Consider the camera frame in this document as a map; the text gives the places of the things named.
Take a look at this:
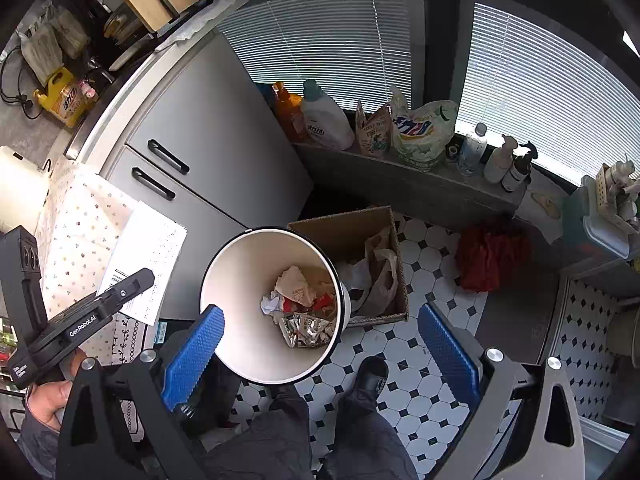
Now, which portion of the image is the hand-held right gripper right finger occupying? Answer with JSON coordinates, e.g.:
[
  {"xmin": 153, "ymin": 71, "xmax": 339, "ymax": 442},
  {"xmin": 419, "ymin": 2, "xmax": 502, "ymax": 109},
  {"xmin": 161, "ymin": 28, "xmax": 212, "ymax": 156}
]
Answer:
[{"xmin": 417, "ymin": 302, "xmax": 587, "ymax": 480}]

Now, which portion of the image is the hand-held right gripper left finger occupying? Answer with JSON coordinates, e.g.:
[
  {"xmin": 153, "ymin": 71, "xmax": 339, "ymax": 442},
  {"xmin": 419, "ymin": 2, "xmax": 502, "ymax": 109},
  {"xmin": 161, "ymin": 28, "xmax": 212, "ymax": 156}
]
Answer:
[{"xmin": 56, "ymin": 304, "xmax": 227, "ymax": 480}]

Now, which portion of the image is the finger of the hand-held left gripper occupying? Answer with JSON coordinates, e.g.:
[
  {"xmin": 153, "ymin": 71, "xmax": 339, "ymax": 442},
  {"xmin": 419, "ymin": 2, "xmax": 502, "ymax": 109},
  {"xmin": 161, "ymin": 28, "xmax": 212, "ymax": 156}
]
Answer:
[
  {"xmin": 97, "ymin": 270, "xmax": 156, "ymax": 318},
  {"xmin": 52, "ymin": 267, "xmax": 152, "ymax": 322}
]

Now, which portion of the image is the white bin with black rim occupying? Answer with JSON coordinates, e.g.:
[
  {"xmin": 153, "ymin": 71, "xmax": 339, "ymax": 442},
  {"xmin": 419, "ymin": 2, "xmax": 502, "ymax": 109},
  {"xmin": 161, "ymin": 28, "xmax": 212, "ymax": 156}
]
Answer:
[{"xmin": 199, "ymin": 227, "xmax": 352, "ymax": 387}]

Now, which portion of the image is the silver foil packet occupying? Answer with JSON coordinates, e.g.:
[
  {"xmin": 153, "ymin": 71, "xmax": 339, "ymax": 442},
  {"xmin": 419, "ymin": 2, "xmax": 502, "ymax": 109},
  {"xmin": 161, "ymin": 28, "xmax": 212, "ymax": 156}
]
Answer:
[{"xmin": 280, "ymin": 311, "xmax": 337, "ymax": 350}]

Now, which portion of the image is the brown paper bag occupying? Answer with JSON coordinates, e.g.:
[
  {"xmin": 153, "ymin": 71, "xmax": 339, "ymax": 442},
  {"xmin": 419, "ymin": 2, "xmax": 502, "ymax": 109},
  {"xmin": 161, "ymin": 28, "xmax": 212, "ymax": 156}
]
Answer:
[{"xmin": 274, "ymin": 266, "xmax": 321, "ymax": 306}]

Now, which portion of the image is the red wrapper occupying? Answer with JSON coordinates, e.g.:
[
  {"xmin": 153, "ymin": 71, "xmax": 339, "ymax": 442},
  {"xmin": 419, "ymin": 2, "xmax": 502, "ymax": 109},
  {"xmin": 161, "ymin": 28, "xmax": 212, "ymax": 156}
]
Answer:
[{"xmin": 282, "ymin": 292, "xmax": 337, "ymax": 313}]

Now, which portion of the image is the person's left forearm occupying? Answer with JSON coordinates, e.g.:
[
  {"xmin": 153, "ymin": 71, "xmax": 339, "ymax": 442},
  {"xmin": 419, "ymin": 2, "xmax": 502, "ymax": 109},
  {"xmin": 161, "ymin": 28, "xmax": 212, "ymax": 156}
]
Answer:
[{"xmin": 15, "ymin": 412, "xmax": 63, "ymax": 466}]

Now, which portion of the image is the person's left hand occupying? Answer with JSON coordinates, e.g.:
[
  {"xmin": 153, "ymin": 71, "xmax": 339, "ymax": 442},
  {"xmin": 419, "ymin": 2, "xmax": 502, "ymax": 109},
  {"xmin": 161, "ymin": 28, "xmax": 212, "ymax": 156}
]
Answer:
[{"xmin": 24, "ymin": 349, "xmax": 88, "ymax": 428}]

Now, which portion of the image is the black box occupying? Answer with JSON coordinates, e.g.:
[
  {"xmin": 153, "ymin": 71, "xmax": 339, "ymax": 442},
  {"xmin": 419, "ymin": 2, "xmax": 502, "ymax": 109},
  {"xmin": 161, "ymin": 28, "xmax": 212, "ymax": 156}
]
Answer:
[{"xmin": 152, "ymin": 317, "xmax": 198, "ymax": 346}]

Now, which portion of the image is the white paper sheet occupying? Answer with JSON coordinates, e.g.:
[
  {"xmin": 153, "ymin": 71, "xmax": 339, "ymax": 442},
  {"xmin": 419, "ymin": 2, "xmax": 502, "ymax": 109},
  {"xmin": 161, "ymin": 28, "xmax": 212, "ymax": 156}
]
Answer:
[{"xmin": 96, "ymin": 200, "xmax": 190, "ymax": 326}]

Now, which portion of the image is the person's black shoe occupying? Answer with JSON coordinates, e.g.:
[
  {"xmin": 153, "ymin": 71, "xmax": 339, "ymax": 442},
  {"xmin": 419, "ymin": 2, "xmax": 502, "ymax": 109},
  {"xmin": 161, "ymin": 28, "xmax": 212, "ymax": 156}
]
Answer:
[{"xmin": 352, "ymin": 356, "xmax": 390, "ymax": 401}]

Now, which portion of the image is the dark floor mat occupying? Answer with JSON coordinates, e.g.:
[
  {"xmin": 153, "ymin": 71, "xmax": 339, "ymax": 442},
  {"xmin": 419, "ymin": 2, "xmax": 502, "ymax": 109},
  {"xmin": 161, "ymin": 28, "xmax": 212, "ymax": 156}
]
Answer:
[{"xmin": 472, "ymin": 280, "xmax": 568, "ymax": 351}]

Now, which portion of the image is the floral tablecloth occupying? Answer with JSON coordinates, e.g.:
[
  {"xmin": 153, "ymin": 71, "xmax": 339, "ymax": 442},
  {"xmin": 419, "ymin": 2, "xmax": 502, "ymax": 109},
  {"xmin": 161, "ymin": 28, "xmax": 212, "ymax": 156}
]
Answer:
[{"xmin": 32, "ymin": 155, "xmax": 153, "ymax": 436}]

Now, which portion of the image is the beige plastic bag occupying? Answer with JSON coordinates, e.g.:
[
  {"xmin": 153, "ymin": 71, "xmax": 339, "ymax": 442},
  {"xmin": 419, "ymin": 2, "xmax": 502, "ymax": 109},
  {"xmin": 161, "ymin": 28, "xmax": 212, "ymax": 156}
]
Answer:
[{"xmin": 345, "ymin": 227, "xmax": 401, "ymax": 317}]

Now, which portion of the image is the red cloth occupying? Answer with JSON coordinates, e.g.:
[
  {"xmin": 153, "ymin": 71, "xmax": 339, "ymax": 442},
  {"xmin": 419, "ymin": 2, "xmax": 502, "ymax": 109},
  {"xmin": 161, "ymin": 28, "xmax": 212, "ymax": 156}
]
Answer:
[{"xmin": 456, "ymin": 222, "xmax": 533, "ymax": 293}]

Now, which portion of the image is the person's left leg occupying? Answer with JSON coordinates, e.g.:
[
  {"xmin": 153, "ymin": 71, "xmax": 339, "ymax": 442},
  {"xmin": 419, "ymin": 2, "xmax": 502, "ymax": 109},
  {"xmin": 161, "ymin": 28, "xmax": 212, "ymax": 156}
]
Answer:
[{"xmin": 200, "ymin": 385, "xmax": 313, "ymax": 480}]

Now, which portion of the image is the person's leg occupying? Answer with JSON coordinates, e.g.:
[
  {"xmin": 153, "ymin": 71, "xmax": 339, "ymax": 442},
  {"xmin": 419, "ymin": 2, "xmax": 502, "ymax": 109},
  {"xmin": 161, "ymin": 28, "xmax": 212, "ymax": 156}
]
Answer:
[
  {"xmin": 200, "ymin": 385, "xmax": 313, "ymax": 480},
  {"xmin": 317, "ymin": 390, "xmax": 418, "ymax": 480}
]

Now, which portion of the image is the cream appliance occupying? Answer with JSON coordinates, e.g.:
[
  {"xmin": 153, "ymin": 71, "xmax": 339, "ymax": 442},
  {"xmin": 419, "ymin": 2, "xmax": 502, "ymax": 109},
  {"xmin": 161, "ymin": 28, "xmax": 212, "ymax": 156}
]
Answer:
[{"xmin": 0, "ymin": 145, "xmax": 51, "ymax": 233}]

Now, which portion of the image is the person's right leg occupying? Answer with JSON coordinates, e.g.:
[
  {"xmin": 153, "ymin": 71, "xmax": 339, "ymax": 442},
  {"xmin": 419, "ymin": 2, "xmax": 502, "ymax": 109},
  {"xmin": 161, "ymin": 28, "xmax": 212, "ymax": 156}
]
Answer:
[{"xmin": 317, "ymin": 390, "xmax": 418, "ymax": 480}]

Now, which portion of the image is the cardboard box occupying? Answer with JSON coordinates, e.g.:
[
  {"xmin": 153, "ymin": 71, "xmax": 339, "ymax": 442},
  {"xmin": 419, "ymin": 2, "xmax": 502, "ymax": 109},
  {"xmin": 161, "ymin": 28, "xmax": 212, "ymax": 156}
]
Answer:
[{"xmin": 287, "ymin": 205, "xmax": 410, "ymax": 328}]

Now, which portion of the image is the beige bucket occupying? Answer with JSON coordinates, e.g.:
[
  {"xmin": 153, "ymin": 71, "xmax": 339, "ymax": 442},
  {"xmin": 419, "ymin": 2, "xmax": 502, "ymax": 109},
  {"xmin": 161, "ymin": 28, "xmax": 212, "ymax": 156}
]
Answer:
[{"xmin": 605, "ymin": 310, "xmax": 640, "ymax": 356}]

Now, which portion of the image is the teal container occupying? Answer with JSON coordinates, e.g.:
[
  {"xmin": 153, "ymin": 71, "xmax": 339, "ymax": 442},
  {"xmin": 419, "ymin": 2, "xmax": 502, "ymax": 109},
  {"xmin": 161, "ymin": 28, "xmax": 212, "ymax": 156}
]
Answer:
[{"xmin": 560, "ymin": 185, "xmax": 633, "ymax": 266}]

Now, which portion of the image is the grey cabinet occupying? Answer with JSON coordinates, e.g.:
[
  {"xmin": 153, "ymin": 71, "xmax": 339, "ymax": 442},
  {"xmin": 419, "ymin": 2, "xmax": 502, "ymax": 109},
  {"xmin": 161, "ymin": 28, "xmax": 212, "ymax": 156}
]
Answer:
[{"xmin": 65, "ymin": 30, "xmax": 316, "ymax": 321}]

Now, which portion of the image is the dark pump bottle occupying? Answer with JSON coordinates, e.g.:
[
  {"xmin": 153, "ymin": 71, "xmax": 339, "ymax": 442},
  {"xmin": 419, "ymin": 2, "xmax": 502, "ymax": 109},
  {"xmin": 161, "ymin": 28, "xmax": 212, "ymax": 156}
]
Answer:
[{"xmin": 500, "ymin": 141, "xmax": 540, "ymax": 193}]

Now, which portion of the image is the white pump bottle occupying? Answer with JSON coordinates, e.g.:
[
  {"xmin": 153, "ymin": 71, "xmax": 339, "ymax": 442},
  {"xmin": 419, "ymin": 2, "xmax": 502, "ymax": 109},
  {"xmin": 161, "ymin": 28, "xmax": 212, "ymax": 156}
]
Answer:
[{"xmin": 482, "ymin": 135, "xmax": 518, "ymax": 184}]

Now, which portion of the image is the yellow detergent jug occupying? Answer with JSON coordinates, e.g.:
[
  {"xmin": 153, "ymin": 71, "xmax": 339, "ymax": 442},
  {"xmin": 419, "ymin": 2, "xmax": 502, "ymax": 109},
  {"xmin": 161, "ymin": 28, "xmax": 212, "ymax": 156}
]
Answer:
[{"xmin": 34, "ymin": 67, "xmax": 98, "ymax": 128}]

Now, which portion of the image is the clear water bottle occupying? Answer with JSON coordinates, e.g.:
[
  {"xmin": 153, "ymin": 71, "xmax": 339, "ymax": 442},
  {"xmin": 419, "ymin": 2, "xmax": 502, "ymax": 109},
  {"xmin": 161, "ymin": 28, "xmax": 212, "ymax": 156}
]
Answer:
[{"xmin": 457, "ymin": 122, "xmax": 488, "ymax": 177}]

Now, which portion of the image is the green and white refill bag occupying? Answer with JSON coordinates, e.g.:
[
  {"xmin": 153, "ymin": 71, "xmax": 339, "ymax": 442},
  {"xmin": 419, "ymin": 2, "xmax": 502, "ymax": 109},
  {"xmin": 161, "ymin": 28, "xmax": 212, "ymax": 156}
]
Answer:
[{"xmin": 389, "ymin": 86, "xmax": 458, "ymax": 173}]

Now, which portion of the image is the white storage basket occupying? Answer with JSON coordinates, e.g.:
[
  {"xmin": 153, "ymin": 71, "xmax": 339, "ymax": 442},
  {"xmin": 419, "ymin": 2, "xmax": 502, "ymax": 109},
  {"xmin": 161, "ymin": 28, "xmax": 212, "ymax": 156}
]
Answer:
[{"xmin": 594, "ymin": 160, "xmax": 640, "ymax": 236}]

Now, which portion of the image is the pink printed pouch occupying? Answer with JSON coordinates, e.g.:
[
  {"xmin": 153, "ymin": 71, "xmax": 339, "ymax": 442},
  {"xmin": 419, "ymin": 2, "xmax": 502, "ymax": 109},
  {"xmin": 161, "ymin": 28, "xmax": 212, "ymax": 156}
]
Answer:
[{"xmin": 355, "ymin": 100, "xmax": 393, "ymax": 157}]

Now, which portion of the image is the white plate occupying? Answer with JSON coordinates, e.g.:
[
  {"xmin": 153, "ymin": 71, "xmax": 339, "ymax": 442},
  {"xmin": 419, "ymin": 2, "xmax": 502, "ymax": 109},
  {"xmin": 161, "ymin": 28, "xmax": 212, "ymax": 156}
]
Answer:
[{"xmin": 107, "ymin": 40, "xmax": 151, "ymax": 72}]

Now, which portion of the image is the orange bottle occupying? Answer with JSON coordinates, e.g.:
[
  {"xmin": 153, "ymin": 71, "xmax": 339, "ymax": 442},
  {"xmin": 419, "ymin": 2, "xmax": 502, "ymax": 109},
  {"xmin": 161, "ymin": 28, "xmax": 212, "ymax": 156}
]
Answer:
[{"xmin": 272, "ymin": 81, "xmax": 308, "ymax": 143}]

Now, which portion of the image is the hanging plastic bag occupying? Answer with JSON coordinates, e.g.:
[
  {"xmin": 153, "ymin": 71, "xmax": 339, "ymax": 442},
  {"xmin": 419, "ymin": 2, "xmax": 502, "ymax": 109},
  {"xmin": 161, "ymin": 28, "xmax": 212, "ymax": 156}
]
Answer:
[
  {"xmin": 50, "ymin": 5, "xmax": 92, "ymax": 61},
  {"xmin": 17, "ymin": 15, "xmax": 63, "ymax": 86}
]

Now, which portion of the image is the white detergent bottle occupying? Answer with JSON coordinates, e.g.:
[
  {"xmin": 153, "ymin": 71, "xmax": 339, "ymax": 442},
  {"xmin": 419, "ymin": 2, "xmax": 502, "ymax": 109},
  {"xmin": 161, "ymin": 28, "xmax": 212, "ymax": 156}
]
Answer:
[{"xmin": 299, "ymin": 79, "xmax": 356, "ymax": 151}]

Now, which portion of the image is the white paper towel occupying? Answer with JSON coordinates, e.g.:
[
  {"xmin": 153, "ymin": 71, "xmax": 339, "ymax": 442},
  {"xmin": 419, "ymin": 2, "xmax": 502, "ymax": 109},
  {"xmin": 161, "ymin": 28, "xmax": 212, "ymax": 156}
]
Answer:
[{"xmin": 155, "ymin": 0, "xmax": 248, "ymax": 53}]

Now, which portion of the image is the white window blind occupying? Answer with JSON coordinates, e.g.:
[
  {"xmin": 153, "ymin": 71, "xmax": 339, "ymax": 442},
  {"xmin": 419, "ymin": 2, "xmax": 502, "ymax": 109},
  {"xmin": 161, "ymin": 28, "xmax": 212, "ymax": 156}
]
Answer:
[
  {"xmin": 455, "ymin": 2, "xmax": 640, "ymax": 186},
  {"xmin": 217, "ymin": 0, "xmax": 416, "ymax": 116}
]

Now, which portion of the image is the black cabinet handle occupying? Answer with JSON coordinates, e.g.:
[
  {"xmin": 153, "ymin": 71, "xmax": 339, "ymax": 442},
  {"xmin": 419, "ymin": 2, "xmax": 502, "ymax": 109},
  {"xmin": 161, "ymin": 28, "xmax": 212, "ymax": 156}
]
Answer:
[
  {"xmin": 147, "ymin": 139, "xmax": 191, "ymax": 176},
  {"xmin": 131, "ymin": 166, "xmax": 177, "ymax": 202}
]

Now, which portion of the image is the black cable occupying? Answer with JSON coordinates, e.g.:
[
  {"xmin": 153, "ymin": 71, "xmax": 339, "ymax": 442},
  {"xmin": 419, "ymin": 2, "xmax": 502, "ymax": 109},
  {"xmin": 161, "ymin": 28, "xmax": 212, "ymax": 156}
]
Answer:
[{"xmin": 0, "ymin": 45, "xmax": 48, "ymax": 121}]

